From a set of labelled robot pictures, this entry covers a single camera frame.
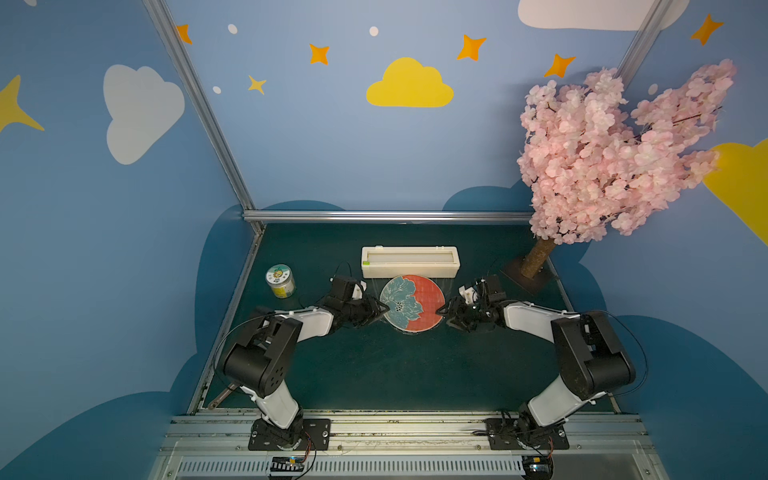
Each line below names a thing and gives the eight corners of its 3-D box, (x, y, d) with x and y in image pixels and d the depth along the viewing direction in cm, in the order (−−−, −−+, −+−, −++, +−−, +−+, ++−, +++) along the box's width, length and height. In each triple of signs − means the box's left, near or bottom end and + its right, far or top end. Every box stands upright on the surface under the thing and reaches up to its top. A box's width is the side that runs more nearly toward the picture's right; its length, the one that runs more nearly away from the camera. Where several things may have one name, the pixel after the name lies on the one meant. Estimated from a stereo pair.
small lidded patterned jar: (270, 298, 101) (262, 285, 95) (276, 278, 107) (269, 264, 100) (292, 298, 102) (286, 285, 95) (297, 278, 107) (291, 264, 101)
